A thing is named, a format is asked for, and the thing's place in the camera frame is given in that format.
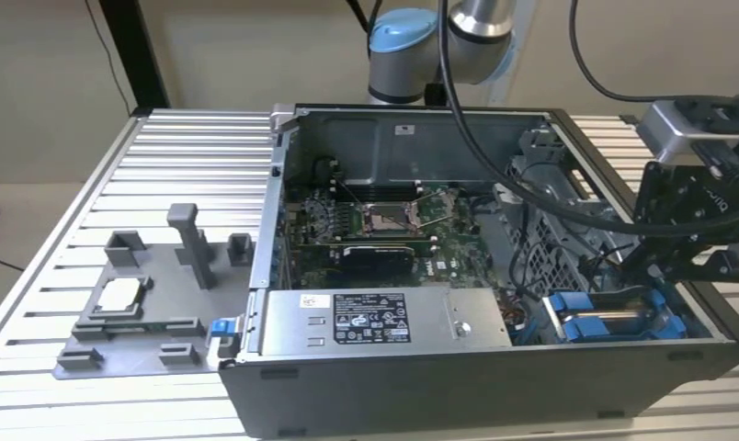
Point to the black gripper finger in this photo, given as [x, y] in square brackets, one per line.
[648, 262]
[725, 268]

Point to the hard disk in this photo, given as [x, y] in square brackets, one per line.
[573, 302]

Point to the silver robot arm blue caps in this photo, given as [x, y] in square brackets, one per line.
[399, 64]

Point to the perforated metal disk bay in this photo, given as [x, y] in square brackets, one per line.
[541, 257]

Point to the blue disk carrier in bay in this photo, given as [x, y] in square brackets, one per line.
[586, 330]

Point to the green motherboard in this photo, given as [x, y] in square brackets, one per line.
[461, 257]

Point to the silver power supply unit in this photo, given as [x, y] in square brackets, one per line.
[430, 317]

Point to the CPU socket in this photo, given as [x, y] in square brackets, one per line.
[387, 220]

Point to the black graphics card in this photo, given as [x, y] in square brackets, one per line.
[378, 264]

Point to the open grey PC case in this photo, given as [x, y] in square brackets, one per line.
[406, 395]

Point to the thin metal locking lever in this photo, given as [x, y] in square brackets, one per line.
[351, 195]

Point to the grey case latch blue tab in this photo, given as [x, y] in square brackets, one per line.
[220, 328]

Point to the grey parts rack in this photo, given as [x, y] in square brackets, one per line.
[172, 298]

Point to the silver CPU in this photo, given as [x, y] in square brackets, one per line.
[119, 296]

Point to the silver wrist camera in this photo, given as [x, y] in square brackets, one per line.
[669, 128]

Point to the black frame post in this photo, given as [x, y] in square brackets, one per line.
[139, 59]

